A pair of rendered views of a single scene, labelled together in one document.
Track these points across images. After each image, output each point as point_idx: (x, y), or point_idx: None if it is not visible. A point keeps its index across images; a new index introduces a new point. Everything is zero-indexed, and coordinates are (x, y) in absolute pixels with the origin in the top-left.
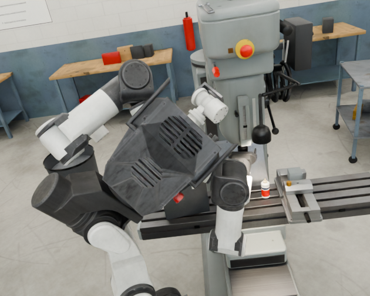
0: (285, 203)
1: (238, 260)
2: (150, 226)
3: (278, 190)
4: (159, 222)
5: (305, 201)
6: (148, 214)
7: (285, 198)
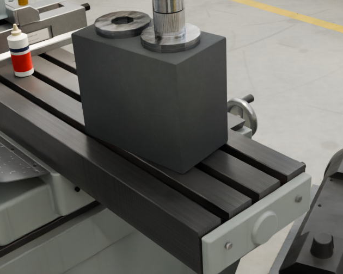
0: (43, 43)
1: None
2: (276, 152)
3: (0, 62)
4: (247, 148)
5: (40, 12)
6: (245, 179)
7: (34, 38)
